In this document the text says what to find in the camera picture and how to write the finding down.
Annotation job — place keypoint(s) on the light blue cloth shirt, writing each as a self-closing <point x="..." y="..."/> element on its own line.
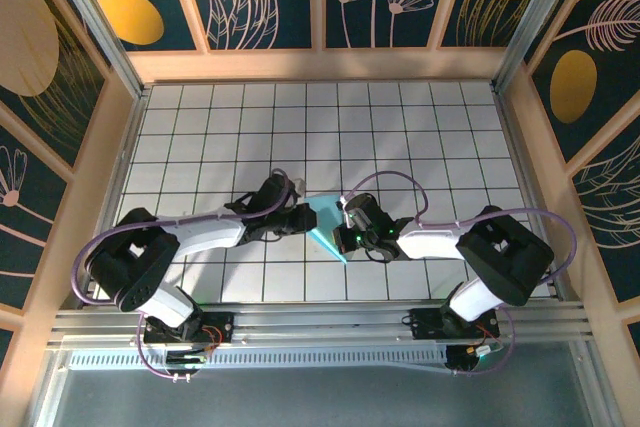
<point x="325" y="217"/>

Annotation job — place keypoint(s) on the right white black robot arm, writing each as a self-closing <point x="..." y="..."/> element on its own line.
<point x="505" y="257"/>

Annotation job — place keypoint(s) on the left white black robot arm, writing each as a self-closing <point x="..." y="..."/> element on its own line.
<point x="130" y="267"/>

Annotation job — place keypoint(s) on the grey metal sheet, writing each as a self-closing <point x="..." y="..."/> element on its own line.
<point x="320" y="397"/>

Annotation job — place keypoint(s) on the wide aluminium extrusion beam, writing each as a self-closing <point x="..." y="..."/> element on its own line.
<point x="320" y="327"/>

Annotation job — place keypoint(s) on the black connector module green light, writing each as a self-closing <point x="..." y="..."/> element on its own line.
<point x="185" y="359"/>

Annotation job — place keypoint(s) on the black base plate of right arm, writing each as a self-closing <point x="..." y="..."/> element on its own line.
<point x="425" y="327"/>

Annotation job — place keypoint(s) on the black base plate of left arm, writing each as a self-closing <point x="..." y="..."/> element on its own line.
<point x="225" y="319"/>

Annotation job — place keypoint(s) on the black round mount circuit board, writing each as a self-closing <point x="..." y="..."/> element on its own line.
<point x="462" y="359"/>

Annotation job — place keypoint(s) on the aluminium side rail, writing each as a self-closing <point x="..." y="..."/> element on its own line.
<point x="129" y="147"/>
<point x="517" y="147"/>

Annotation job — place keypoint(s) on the aluminium upright post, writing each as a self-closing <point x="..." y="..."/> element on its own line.
<point x="530" y="22"/>
<point x="97" y="22"/>

